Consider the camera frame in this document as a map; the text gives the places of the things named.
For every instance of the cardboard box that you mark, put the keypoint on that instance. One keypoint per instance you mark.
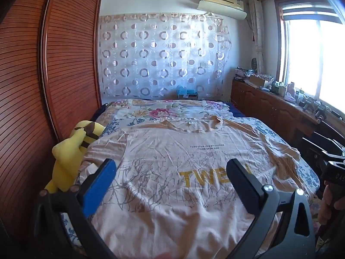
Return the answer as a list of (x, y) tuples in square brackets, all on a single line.
[(257, 80)]

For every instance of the teal cloth bundle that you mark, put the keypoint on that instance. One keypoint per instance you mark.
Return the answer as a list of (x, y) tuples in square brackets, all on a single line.
[(186, 90)]

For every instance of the window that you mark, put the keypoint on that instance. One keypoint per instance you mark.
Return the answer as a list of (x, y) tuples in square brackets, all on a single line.
[(304, 54)]

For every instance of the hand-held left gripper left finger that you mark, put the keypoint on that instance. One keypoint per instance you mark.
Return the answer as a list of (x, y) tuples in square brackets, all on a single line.
[(98, 186)]

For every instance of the blue floral bedsheet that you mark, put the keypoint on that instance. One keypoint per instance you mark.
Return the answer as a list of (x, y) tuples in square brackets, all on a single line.
[(114, 125)]

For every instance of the row of small bottles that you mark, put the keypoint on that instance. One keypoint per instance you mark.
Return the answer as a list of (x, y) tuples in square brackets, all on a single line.
[(299, 95)]

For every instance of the pink floral blanket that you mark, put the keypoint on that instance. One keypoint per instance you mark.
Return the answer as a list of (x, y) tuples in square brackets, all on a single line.
[(161, 112)]

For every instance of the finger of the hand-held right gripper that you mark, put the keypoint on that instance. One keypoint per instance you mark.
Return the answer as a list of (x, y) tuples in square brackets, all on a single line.
[(331, 157), (320, 143)]

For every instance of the person's right hand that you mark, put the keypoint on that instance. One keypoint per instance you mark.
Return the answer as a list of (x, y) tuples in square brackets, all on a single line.
[(330, 205)]

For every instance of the yellow plush toy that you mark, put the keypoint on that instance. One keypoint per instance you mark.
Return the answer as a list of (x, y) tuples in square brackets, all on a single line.
[(64, 162)]

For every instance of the pale window curtain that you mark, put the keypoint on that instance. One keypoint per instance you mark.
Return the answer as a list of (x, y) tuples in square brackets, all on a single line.
[(257, 32)]

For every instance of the sheer circle-patterned curtain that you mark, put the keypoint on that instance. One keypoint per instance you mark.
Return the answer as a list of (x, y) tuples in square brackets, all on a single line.
[(161, 59)]

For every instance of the wall air conditioner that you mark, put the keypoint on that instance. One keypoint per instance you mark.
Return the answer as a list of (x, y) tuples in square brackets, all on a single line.
[(221, 5)]

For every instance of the pile of papers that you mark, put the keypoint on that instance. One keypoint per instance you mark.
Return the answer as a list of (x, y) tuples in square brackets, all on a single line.
[(244, 73)]

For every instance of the small round desk fan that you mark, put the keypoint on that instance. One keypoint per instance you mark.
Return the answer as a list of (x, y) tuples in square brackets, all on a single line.
[(254, 63)]

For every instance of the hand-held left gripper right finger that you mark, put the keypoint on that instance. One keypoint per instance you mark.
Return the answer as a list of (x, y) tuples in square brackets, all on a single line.
[(242, 186)]

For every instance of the beige printed t-shirt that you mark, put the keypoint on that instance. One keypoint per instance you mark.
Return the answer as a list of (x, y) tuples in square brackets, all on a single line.
[(167, 167)]

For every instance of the low wooden cabinet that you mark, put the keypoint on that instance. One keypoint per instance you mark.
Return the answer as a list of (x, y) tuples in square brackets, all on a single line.
[(264, 105)]

